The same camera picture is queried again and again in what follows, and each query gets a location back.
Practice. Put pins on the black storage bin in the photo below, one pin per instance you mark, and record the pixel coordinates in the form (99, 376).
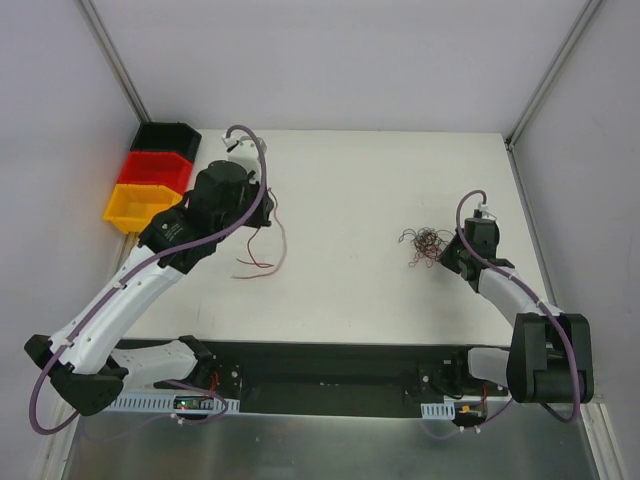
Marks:
(178, 138)

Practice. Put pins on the red storage bin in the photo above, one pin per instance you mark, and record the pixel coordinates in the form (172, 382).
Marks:
(167, 169)

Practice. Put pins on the right white cable duct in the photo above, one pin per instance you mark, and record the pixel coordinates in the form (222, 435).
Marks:
(444, 410)

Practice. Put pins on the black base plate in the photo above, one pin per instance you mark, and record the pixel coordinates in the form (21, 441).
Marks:
(356, 380)

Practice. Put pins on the yellow storage bin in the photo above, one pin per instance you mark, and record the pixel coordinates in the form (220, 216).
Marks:
(132, 206)

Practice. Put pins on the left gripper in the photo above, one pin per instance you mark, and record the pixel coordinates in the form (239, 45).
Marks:
(265, 209)

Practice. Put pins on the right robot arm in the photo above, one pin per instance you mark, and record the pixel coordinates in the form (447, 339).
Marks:
(549, 360)

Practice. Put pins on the white cable duct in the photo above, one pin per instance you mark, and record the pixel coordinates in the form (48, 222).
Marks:
(444, 410)
(173, 403)

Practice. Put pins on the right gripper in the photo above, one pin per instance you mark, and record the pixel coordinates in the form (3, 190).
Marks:
(454, 253)

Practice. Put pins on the left white cable duct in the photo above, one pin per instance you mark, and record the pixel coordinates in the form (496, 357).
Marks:
(173, 403)

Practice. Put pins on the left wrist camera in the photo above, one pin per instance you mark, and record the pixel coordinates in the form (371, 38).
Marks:
(243, 151)

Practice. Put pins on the left aluminium frame post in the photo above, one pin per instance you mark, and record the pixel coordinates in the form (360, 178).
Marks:
(107, 47)

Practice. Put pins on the aluminium frame post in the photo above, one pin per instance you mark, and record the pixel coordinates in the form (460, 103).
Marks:
(577, 31)
(107, 47)

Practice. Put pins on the right aluminium frame post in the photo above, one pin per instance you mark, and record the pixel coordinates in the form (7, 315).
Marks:
(577, 31)

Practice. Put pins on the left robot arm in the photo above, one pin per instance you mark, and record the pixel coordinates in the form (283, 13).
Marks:
(82, 361)

